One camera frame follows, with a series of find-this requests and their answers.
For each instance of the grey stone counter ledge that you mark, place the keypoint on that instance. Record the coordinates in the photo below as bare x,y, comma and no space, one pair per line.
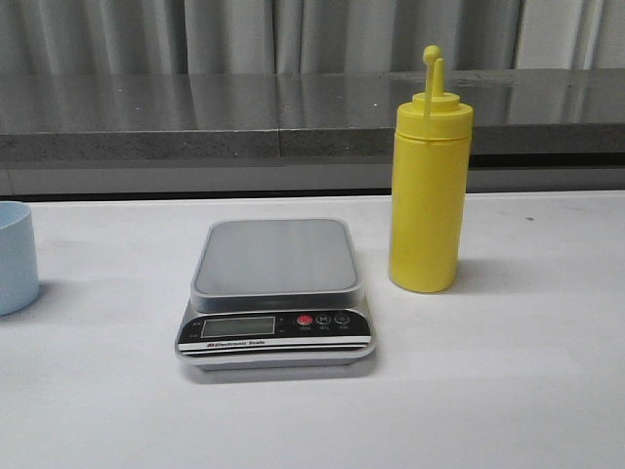
76,137

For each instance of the silver electronic kitchen scale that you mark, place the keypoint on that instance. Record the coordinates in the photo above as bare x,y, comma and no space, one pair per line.
276,293

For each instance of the yellow squeeze bottle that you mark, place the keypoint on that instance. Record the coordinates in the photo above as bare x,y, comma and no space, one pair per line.
433,138

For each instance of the light blue plastic cup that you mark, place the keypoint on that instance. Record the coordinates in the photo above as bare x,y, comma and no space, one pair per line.
19,273

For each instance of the grey pleated curtain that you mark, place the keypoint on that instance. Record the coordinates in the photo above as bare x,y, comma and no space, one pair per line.
293,37

